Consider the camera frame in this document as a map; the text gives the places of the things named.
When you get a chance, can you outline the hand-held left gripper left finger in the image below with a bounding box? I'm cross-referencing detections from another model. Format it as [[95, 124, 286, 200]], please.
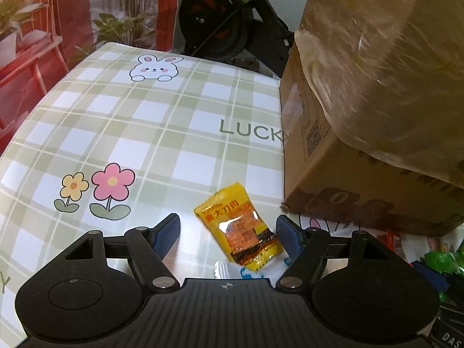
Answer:
[[64, 214, 181, 293]]

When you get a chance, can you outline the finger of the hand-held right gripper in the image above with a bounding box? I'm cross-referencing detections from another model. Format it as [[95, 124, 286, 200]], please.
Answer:
[[412, 260, 447, 292]]

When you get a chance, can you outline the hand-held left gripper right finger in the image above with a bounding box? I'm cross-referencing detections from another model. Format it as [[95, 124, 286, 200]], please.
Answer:
[[275, 215, 393, 293]]

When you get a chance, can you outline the yellow snack packet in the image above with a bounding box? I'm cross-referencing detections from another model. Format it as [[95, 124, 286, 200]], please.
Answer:
[[193, 182, 285, 272]]

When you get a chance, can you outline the brown cardboard box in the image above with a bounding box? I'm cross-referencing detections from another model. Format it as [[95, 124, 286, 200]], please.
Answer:
[[279, 0, 464, 238]]

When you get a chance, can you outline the clear plastic bag liner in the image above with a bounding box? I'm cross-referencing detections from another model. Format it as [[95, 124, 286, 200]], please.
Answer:
[[293, 0, 464, 185]]

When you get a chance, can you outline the green snack packet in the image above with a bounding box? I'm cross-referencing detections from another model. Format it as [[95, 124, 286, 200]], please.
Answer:
[[423, 241, 464, 292]]

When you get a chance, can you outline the white clear snack packet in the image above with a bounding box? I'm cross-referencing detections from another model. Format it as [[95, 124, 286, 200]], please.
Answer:
[[214, 259, 267, 280]]

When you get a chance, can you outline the checked rabbit print tablecloth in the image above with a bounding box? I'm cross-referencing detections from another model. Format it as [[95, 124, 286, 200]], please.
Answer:
[[0, 41, 464, 348]]

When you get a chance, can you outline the red printed backdrop cloth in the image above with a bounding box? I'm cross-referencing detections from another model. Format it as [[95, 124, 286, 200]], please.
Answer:
[[0, 0, 182, 153]]

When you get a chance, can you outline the black exercise bike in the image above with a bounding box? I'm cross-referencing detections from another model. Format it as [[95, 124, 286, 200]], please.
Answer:
[[177, 0, 296, 78]]

